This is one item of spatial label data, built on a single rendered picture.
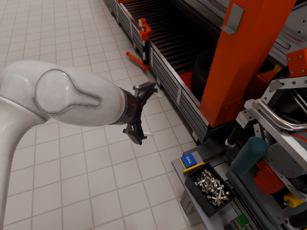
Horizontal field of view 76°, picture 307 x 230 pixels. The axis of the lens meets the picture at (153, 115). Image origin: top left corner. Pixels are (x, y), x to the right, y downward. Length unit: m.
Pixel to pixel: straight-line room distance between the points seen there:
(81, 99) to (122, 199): 1.30
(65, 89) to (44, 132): 1.74
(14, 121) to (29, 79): 0.09
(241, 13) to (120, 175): 1.32
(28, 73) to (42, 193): 1.38
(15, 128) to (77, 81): 0.19
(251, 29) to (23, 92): 0.74
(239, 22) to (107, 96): 0.65
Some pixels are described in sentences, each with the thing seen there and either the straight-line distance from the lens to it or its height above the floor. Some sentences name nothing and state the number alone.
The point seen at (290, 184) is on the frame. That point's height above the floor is 0.61.
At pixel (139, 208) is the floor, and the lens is 1.54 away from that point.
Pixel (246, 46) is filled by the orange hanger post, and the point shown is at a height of 1.07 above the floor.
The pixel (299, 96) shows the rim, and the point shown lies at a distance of 1.03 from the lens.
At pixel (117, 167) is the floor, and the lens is 1.66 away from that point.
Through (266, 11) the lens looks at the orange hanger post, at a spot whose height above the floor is 1.20.
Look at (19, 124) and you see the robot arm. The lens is 0.47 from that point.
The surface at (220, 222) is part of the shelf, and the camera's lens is 1.11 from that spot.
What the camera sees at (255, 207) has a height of 0.15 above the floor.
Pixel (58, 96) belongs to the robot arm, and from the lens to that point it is 0.33.
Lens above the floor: 1.50
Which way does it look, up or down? 52 degrees down
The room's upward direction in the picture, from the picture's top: straight up
